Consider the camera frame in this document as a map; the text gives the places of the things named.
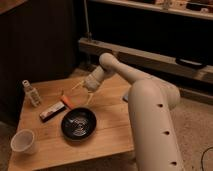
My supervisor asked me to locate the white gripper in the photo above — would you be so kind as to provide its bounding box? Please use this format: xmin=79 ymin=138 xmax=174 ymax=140
xmin=71 ymin=66 xmax=106 ymax=106

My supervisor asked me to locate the black and white eraser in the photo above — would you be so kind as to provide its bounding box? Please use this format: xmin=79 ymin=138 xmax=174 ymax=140
xmin=39 ymin=102 xmax=66 ymax=122

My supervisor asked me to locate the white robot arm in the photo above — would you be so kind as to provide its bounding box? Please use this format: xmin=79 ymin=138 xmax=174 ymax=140
xmin=74 ymin=53 xmax=185 ymax=171

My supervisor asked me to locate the wooden folding table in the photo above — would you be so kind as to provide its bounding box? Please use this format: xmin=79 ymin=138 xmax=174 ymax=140
xmin=8 ymin=75 xmax=133 ymax=171

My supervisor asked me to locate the small clear bottle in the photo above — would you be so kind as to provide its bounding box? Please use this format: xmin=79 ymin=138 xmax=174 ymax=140
xmin=22 ymin=80 xmax=41 ymax=107

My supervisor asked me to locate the white paper cup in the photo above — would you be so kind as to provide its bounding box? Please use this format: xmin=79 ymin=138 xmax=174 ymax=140
xmin=10 ymin=129 xmax=38 ymax=154

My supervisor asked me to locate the upper wooden shelf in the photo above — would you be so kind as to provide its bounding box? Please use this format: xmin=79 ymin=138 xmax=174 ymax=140
xmin=91 ymin=0 xmax=213 ymax=21

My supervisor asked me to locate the black frying pan orange handle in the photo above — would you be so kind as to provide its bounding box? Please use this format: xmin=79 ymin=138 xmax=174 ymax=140
xmin=60 ymin=95 xmax=97 ymax=141

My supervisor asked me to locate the long metal rail shelf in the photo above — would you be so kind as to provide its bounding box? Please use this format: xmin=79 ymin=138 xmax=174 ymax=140
xmin=78 ymin=38 xmax=213 ymax=84

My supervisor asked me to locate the black handle on rail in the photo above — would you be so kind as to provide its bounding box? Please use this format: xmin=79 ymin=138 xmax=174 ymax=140
xmin=175 ymin=58 xmax=207 ymax=70

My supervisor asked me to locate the black cable on floor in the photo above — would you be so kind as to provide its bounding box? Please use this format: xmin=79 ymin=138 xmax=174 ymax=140
xmin=199 ymin=145 xmax=213 ymax=171

